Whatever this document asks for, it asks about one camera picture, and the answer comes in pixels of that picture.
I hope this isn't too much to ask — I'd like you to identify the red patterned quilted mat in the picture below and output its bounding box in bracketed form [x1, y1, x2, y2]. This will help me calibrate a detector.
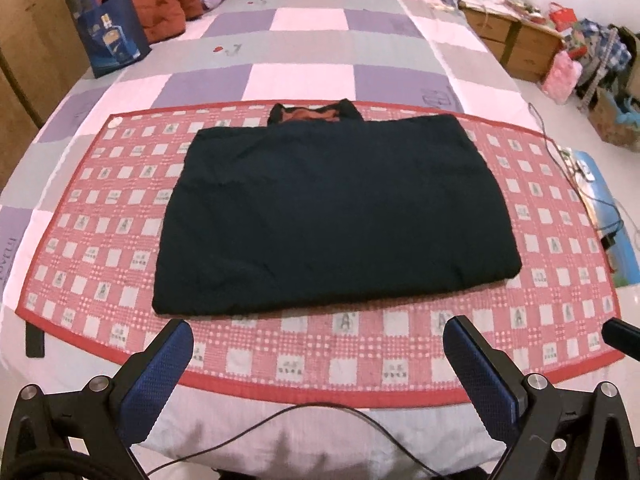
[15, 100, 626, 408]

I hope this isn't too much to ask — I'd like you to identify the blue cartoon floor mat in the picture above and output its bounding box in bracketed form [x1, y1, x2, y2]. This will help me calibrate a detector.
[565, 147, 640, 288]

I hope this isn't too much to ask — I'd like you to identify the pastel checkered bed sheet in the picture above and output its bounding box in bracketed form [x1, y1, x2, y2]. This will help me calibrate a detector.
[0, 0, 626, 466]

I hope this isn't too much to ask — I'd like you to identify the white floor cable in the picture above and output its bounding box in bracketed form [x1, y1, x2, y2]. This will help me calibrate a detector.
[617, 200, 640, 251]

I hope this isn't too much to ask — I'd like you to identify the wooden nightstand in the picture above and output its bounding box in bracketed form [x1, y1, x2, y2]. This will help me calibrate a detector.
[460, 5, 518, 61]
[505, 22, 566, 83]

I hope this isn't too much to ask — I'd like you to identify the black power cable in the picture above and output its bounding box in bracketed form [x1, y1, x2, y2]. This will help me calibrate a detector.
[527, 101, 626, 251]

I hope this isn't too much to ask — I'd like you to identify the thin black cable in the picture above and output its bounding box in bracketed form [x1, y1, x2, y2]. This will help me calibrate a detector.
[147, 402, 446, 478]

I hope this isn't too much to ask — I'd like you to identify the wooden wardrobe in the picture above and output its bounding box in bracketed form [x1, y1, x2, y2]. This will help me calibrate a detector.
[0, 0, 91, 131]

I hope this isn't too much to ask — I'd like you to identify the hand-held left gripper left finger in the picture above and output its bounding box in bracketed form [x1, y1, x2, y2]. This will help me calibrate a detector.
[0, 317, 195, 480]

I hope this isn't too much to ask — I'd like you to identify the small cardboard box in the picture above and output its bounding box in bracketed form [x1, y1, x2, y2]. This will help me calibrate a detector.
[587, 87, 640, 148]

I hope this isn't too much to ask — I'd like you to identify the blue gift bag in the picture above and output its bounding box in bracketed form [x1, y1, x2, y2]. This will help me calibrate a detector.
[76, 0, 152, 79]

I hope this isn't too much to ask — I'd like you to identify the blue white plaid clothing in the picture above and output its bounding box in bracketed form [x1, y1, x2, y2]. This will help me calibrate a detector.
[570, 17, 633, 76]

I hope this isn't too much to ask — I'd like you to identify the orange down jacket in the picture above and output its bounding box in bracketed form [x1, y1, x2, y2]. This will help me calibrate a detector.
[127, 0, 205, 43]

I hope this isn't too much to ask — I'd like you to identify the dark navy padded jacket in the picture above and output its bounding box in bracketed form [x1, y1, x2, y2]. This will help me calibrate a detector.
[151, 100, 523, 318]

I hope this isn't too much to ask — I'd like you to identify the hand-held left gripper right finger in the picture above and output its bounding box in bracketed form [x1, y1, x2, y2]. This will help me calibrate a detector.
[442, 315, 640, 480]

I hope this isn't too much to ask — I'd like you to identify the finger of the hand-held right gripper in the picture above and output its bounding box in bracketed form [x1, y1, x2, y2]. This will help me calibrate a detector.
[601, 317, 640, 353]

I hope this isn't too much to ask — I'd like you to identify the red gift bag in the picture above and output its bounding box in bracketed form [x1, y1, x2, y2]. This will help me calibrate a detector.
[547, 2, 581, 31]

